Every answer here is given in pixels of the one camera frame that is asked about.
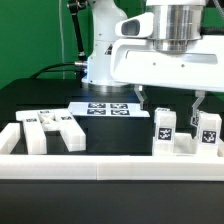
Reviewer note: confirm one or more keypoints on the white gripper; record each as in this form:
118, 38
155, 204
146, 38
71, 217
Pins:
169, 50

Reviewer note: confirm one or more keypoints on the white chair seat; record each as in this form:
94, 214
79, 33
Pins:
183, 144

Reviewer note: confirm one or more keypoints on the white chair back frame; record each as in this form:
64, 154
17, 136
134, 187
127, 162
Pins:
37, 122

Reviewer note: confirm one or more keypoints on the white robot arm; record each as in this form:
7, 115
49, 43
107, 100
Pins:
105, 17

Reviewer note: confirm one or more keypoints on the white marker sheet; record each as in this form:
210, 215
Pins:
106, 109

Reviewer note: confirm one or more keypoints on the white U-shaped fence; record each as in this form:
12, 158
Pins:
55, 167

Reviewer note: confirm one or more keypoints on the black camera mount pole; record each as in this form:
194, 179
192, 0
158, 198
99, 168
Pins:
75, 6

